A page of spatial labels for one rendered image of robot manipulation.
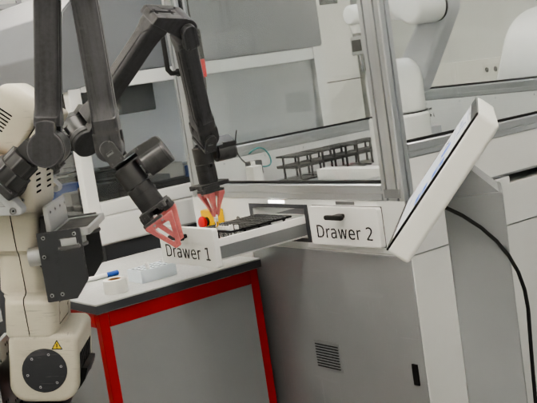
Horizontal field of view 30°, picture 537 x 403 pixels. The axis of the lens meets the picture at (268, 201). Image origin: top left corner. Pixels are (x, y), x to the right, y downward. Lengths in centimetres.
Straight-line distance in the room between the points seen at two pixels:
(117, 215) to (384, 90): 138
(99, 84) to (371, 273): 101
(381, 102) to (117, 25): 136
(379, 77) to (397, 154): 20
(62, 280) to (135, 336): 65
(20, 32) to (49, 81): 175
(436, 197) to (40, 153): 83
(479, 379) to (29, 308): 102
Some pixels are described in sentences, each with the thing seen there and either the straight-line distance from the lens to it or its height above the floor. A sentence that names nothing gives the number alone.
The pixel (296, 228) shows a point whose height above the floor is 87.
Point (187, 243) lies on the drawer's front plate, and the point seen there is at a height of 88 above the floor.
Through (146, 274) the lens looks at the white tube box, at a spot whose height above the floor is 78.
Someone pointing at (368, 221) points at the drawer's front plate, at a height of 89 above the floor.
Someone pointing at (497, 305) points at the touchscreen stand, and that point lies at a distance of 212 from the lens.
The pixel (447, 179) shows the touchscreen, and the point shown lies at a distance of 189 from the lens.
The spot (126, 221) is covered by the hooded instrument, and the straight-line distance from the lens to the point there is 368.
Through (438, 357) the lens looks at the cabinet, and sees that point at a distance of 276.
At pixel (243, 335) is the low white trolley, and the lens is 314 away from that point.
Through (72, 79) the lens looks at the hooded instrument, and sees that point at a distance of 359.
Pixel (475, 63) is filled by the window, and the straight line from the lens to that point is 287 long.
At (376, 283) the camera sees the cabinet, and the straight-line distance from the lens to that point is 277.
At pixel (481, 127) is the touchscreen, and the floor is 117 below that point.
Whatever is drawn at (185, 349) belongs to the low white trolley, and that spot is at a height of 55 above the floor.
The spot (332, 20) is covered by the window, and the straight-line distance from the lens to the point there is 276.
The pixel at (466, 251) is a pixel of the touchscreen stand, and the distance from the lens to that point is 210.
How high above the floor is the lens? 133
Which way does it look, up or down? 7 degrees down
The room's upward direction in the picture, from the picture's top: 9 degrees counter-clockwise
